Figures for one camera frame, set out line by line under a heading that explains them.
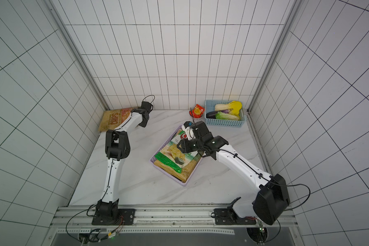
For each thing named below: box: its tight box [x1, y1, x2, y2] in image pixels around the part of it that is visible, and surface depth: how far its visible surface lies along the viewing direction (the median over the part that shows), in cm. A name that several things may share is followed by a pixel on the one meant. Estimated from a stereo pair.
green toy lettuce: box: [215, 111, 240, 121], surface depth 109 cm
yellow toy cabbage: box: [214, 100, 243, 118], surface depth 113 cm
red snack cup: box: [189, 104, 205, 119], surface depth 115 cm
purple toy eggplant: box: [206, 108, 234, 119], surface depth 112 cm
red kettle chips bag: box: [98, 106, 139, 132], surface depth 116 cm
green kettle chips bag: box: [153, 129, 203, 183], surface depth 85 cm
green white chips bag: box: [153, 130, 203, 183], surface depth 85 cm
